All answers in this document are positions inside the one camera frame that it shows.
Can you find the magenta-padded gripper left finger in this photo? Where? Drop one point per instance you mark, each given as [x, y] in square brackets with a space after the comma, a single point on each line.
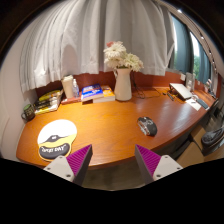
[60, 166]

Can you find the black pen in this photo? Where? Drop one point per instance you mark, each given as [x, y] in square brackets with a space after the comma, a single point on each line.
[170, 96]

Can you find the dark grey window curtain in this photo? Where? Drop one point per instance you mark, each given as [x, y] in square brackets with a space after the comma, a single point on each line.
[181, 46]

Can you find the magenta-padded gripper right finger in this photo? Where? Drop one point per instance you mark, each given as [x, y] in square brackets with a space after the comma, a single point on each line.
[166, 166]

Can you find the small clear bottle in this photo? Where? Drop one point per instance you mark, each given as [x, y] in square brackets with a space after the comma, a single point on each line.
[76, 90]

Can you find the blue book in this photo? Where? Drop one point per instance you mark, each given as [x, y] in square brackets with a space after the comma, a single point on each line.
[91, 92]

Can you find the white ceramic vase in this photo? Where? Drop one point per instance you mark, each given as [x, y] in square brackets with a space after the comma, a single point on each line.
[123, 86]

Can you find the white cylindrical container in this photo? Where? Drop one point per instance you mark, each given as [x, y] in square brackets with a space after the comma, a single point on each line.
[67, 87]

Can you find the black grey computer mouse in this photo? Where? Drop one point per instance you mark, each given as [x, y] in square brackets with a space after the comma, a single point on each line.
[148, 126]

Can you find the white paper sheet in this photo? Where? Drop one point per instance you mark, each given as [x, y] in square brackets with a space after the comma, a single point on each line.
[192, 104]

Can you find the white curtain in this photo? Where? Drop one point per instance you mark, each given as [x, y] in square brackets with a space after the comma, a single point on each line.
[83, 40]

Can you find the black office chair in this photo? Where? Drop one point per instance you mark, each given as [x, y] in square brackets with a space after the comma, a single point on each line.
[213, 138]

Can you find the yellow black book stack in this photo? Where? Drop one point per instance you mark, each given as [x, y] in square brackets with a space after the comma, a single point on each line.
[48, 101]

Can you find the dark tablet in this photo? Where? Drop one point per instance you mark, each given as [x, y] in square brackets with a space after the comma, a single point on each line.
[202, 103]

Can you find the yellow orange book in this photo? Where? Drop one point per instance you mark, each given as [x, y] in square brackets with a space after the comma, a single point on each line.
[108, 95]

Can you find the white yellow black mouse pad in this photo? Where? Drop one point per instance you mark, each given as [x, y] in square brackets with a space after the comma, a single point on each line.
[56, 133]

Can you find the white flower bunch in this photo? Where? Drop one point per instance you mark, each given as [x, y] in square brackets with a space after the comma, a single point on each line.
[116, 53]

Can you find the silver laptop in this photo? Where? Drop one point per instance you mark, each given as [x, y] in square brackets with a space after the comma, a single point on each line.
[181, 90]

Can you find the thin red book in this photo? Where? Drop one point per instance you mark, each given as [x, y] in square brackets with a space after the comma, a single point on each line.
[70, 100]

